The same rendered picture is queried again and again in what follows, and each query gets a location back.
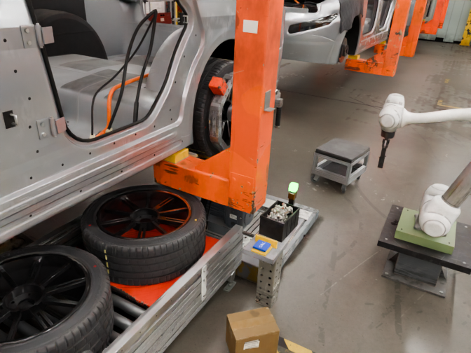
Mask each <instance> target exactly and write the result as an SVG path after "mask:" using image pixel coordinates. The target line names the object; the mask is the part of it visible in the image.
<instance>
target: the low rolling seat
mask: <svg viewBox="0 0 471 353"><path fill-rule="evenodd" d="M369 154H370V147H368V146H364V145H361V144H357V143H354V142H351V141H347V140H344V139H339V138H337V137H336V138H334V139H332V140H331V141H328V142H327V143H326V144H323V145H321V146H320V147H318V148H316V152H315V154H314V159H313V168H312V173H314V175H312V176H311V181H312V182H318V181H319V176H321V177H324V178H327V179H330V180H332V181H336V182H339V183H340V184H342V187H341V190H342V191H341V192H342V193H345V191H346V186H347V185H348V184H350V183H351V182H353V181H354V180H355V179H358V180H359V179H360V176H361V174H363V173H364V172H366V169H367V163H368V159H369ZM318 157H320V158H324V160H323V161H322V162H319V163H318ZM363 158H364V162H363V164H362V163H360V162H359V161H361V159H363Z"/></svg>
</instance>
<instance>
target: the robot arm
mask: <svg viewBox="0 0 471 353"><path fill-rule="evenodd" d="M453 120H464V121H470V122H471V108H468V109H449V110H444V111H434V112H429V113H411V112H408V111H407V110H406V109H405V108H404V96H402V95H400V94H397V93H393V94H389V96H388V98H387V99H386V101H385V104H384V106H383V109H382V110H381V112H380V114H379V116H378V121H379V124H380V126H381V129H382V130H381V136H382V137H384V138H385V139H383V141H382V150H381V156H379V161H378V168H383V164H384V160H385V157H386V155H385V152H386V149H387V147H388V144H389V143H390V139H392V138H394V136H395V132H396V131H397V128H399V127H404V126H405V125H408V124H421V123H437V122H444V121H453ZM470 194H471V161H470V163H469V164H468V165H467V166H466V168H465V169H464V170H463V171H462V172H461V173H460V174H459V176H458V177H457V178H456V180H455V181H454V182H453V183H452V184H451V185H450V186H449V187H448V186H446V185H444V184H433V185H431V186H430V187H429V188H428V189H427V190H426V191H425V193H424V196H423V199H422V202H421V206H420V211H419V214H415V215H414V217H415V225H414V229H415V230H422V231H423V232H425V233H426V234H428V235H429V236H432V237H441V236H443V237H446V235H447V233H448V232H449V231H450V228H451V226H452V225H453V224H454V222H455V221H456V219H457V218H458V216H459V215H460V206H461V205H462V204H463V202H464V201H465V200H466V199H467V198H468V196H469V195H470Z"/></svg>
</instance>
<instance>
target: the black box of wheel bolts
mask: <svg viewBox="0 0 471 353"><path fill-rule="evenodd" d="M299 211H300V207H297V206H294V205H291V204H288V203H286V202H282V201H279V200H277V201H276V202H274V203H273V204H272V205H271V206H270V207H269V208H268V209H267V210H266V211H265V212H263V213H262V214H261V215H260V224H259V234H261V235H264V236H266V237H269V238H271V239H274V240H277V241H279V242H283V241H284V240H285V238H286V237H287V236H288V235H289V234H290V233H291V232H292V231H293V230H294V229H295V228H296V227H297V226H298V220H299Z"/></svg>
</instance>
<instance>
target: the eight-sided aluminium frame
mask: <svg viewBox="0 0 471 353"><path fill-rule="evenodd" d="M223 79H224V80H225V82H226V84H227V86H228V87H227V90H226V92H225V94H224V96H221V95H215V96H214V99H213V101H212V103H211V105H210V141H211V142H212V143H213V144H214V145H215V146H216V148H217V149H218V150H219V152H222V151H224V150H226V149H228V148H230V147H231V145H229V146H227V145H226V143H225V142H224V140H223V139H222V138H221V121H222V109H223V105H224V103H225V101H226V98H227V97H228V94H229V92H230V90H231V88H232V86H233V72H231V73H228V74H225V75H224V77H223Z"/></svg>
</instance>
